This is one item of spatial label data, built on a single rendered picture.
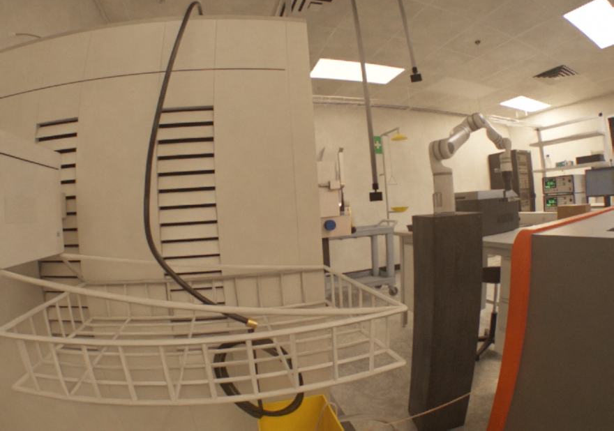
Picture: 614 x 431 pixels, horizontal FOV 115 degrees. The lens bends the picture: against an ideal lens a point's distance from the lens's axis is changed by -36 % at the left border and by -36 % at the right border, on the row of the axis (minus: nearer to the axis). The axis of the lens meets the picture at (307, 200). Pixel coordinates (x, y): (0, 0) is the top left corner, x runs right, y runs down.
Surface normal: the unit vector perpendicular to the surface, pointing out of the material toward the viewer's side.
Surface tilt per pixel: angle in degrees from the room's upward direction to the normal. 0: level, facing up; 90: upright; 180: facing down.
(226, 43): 90
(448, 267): 90
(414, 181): 90
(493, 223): 90
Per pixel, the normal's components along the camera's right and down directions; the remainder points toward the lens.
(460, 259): 0.02, -0.02
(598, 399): -0.96, 0.06
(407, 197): 0.26, -0.04
